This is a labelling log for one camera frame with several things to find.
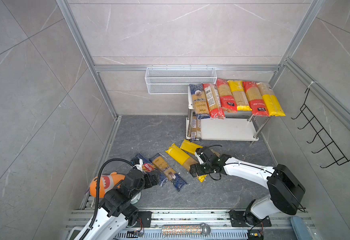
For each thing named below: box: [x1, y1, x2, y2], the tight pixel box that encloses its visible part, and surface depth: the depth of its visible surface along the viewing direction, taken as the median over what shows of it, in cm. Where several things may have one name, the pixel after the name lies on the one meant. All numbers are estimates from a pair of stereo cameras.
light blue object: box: [290, 215, 314, 240], surface depth 71 cm
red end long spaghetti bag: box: [217, 78, 238, 114], surface depth 78 cm
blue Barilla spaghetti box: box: [133, 152, 168, 186], surface depth 89 cm
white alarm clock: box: [130, 192, 141, 205], surface depth 78 cm
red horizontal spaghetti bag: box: [243, 81, 269, 117], surface depth 79 cm
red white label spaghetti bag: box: [202, 83, 226, 120], surface depth 76 cm
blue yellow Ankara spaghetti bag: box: [189, 83, 211, 120], surface depth 77 cm
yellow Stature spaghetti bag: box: [227, 80, 253, 111], surface depth 81 cm
